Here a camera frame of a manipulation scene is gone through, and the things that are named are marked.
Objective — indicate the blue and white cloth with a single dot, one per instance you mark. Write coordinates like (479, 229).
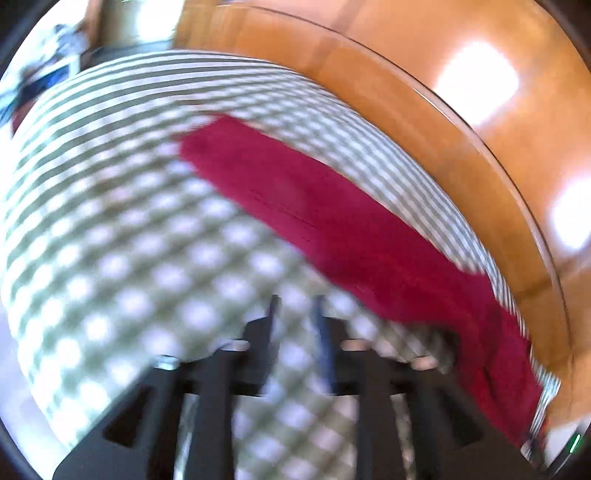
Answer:
(41, 78)

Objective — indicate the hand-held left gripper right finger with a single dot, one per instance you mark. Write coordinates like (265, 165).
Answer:
(319, 323)

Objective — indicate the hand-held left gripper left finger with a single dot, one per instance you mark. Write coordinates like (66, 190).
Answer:
(272, 318)

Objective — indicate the red cloth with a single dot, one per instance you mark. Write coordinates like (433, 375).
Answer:
(346, 221)

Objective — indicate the green checkered bed sheet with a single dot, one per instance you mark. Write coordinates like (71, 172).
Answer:
(115, 230)

